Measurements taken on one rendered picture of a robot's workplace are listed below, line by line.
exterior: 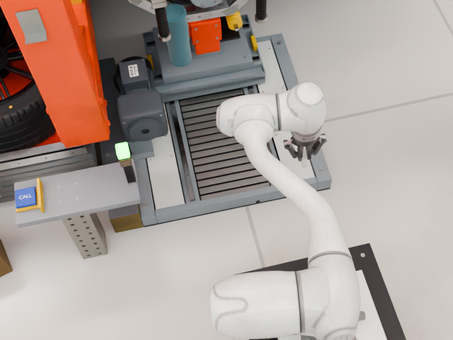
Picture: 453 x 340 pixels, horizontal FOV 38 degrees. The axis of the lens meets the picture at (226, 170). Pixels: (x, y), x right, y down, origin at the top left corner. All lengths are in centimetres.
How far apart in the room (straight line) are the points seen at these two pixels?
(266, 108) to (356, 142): 129
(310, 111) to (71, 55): 74
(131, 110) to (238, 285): 130
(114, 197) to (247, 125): 78
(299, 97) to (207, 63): 127
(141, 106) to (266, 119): 96
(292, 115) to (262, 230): 107
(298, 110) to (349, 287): 51
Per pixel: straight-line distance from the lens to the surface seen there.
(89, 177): 239
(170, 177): 277
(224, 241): 270
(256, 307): 139
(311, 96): 170
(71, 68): 206
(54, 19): 191
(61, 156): 257
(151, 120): 257
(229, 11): 259
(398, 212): 282
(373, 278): 235
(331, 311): 140
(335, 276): 143
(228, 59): 293
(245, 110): 172
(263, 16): 233
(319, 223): 152
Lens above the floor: 246
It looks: 59 degrees down
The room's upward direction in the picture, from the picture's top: 4 degrees counter-clockwise
